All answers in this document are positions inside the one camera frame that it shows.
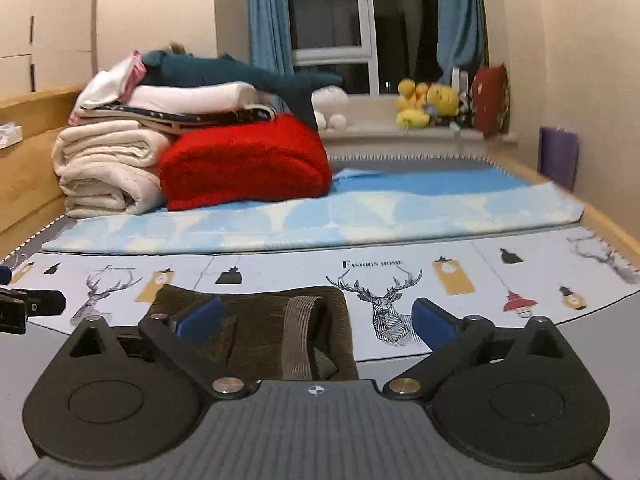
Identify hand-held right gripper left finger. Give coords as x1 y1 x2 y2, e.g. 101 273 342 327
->
56 295 254 402

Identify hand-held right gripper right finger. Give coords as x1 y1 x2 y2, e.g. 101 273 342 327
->
381 296 577 404

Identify brown corduroy pants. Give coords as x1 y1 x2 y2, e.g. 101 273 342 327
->
148 285 360 382

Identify white speckled folded quilt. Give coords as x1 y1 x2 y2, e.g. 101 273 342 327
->
59 167 168 219

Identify white tissue pack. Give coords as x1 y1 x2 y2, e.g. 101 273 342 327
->
0 122 24 149

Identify light blue blanket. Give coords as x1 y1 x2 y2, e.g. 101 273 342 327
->
42 166 587 254

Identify red folded blanket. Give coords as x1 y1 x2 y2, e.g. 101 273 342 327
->
159 112 332 212

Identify cream folded quilt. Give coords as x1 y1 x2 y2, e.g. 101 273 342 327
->
52 126 172 182

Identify window sill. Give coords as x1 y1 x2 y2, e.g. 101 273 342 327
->
319 122 522 162

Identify navy patterned folded blanket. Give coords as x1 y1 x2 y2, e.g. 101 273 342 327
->
79 102 279 136

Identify purple bag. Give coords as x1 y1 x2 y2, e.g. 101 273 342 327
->
537 127 580 192

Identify white folded cloth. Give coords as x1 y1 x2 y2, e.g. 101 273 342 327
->
75 66 137 111

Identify yellow plush toy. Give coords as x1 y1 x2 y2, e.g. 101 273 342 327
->
425 83 461 122
396 78 432 129

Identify white pillow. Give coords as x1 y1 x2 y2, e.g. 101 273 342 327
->
131 81 260 117

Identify dark red cushion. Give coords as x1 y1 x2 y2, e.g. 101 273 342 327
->
469 62 511 139

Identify white plastic object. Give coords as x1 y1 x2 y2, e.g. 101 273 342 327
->
451 67 470 103

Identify white plush toy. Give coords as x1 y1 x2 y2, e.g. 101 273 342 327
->
310 86 351 132

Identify pink cloth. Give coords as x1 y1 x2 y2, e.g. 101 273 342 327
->
69 51 147 127

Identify teal shark plush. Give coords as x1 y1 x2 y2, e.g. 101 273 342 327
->
141 50 344 134

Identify cream wardrobe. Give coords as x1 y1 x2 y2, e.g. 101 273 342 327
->
0 0 99 94

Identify blue curtain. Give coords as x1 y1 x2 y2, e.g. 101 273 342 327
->
433 0 487 84
246 0 295 84

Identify window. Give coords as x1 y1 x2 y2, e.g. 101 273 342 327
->
286 0 442 97

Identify wooden bed frame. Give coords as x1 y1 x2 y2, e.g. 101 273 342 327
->
0 85 640 273

